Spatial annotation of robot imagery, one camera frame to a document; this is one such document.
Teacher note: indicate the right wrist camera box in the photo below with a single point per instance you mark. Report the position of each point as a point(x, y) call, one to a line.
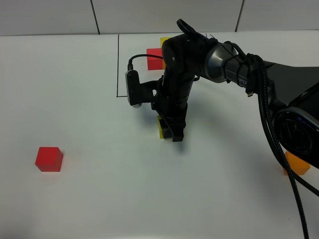
point(133, 88)

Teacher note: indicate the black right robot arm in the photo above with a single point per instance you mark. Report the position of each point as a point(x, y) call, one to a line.
point(288, 96)

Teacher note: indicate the red template cube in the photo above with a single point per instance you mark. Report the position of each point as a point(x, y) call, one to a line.
point(155, 63)

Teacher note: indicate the yellow template cube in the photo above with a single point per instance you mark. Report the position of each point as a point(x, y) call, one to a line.
point(162, 40)

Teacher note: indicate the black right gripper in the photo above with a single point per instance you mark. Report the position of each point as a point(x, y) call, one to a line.
point(168, 97)

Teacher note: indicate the orange template cube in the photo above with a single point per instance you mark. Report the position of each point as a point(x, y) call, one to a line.
point(163, 64)

